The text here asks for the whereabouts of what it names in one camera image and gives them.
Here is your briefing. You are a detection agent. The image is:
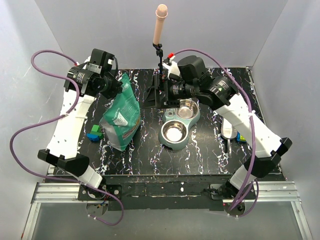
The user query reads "beige microphone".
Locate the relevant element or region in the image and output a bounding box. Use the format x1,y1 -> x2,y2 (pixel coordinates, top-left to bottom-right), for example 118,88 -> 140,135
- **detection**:
152,4 -> 168,45

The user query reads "blue toy block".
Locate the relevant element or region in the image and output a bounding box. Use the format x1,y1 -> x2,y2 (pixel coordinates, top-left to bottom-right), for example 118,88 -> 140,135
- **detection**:
86,133 -> 100,142

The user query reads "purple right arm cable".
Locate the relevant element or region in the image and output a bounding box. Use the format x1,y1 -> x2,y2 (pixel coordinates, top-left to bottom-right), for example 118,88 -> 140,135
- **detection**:
172,48 -> 260,217

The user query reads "black tripod stand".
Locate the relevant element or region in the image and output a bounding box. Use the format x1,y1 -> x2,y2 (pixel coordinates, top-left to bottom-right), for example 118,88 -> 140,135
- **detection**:
152,43 -> 169,100

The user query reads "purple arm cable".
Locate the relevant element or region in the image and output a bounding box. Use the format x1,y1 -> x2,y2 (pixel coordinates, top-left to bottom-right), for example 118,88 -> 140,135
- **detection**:
9,49 -> 125,227
172,48 -> 260,217

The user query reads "silver metal scoop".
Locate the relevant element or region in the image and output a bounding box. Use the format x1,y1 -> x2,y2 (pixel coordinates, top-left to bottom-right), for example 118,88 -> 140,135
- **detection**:
221,118 -> 238,157

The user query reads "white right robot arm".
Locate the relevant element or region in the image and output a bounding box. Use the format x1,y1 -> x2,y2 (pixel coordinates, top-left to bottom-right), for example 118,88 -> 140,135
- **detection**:
142,54 -> 292,199

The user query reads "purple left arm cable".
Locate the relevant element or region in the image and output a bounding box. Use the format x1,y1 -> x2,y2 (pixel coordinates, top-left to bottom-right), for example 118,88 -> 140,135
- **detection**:
9,49 -> 125,227

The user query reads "green toy block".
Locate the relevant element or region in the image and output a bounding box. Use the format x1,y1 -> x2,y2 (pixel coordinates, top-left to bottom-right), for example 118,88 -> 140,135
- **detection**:
90,124 -> 103,139

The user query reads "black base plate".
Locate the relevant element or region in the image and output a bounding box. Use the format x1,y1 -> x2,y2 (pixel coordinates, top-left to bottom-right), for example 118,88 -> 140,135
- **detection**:
77,174 -> 248,211

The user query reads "blue yellow small toy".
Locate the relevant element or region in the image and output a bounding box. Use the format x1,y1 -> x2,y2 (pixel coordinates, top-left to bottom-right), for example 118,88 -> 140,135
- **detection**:
236,132 -> 247,143

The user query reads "green pet food bag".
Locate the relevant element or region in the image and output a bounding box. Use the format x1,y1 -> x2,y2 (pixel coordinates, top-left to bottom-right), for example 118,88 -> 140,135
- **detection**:
99,73 -> 141,152

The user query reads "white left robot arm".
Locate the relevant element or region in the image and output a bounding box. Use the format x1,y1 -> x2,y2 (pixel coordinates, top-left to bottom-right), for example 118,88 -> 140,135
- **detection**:
37,48 -> 122,200

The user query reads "aluminium rail frame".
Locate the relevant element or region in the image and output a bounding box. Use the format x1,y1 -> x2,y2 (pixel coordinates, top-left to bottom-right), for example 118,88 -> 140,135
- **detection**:
21,181 -> 313,240

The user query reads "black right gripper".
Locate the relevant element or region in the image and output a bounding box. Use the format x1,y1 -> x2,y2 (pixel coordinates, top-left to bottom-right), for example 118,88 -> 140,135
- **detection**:
140,73 -> 198,110

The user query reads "teal double pet bowl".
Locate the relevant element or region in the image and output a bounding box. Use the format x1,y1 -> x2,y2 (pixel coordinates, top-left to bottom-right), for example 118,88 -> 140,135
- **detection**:
158,98 -> 200,151

